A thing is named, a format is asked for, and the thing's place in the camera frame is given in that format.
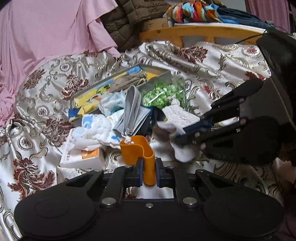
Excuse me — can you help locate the orange plastic cup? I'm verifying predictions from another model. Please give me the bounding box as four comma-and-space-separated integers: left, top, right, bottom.
120, 136, 156, 186

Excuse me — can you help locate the white sock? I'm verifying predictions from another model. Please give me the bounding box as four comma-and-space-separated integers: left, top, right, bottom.
152, 121, 201, 163

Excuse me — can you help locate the grey cloth with white rose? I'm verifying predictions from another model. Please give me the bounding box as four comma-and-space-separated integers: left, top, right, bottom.
113, 85, 151, 144

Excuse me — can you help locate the white textured cloth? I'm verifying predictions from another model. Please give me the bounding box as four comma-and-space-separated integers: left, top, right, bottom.
162, 98, 200, 128

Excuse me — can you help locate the white orange carton box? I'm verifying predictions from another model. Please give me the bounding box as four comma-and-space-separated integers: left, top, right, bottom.
59, 129, 105, 170

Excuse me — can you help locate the white blue towel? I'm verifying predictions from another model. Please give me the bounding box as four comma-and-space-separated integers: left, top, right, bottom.
68, 109, 123, 151

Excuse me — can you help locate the green patterned cloth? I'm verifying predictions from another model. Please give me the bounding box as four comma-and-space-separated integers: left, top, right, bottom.
141, 78, 189, 110

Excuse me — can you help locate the blue white tissue pack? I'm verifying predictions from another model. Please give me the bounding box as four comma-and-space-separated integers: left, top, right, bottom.
98, 90, 126, 116

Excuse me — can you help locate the grey storage box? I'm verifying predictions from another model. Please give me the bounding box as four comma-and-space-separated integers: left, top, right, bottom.
68, 64, 171, 122

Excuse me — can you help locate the floral satin bedspread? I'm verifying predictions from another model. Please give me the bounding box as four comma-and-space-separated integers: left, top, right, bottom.
1, 41, 295, 240

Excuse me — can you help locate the colourful striped cloth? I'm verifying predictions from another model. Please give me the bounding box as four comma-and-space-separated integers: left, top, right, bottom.
163, 1, 224, 24

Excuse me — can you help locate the brown quilted jacket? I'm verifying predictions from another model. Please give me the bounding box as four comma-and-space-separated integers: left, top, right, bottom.
100, 0, 170, 53

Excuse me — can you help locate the pink sheet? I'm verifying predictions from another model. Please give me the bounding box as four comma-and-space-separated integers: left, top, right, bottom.
1, 1, 119, 126

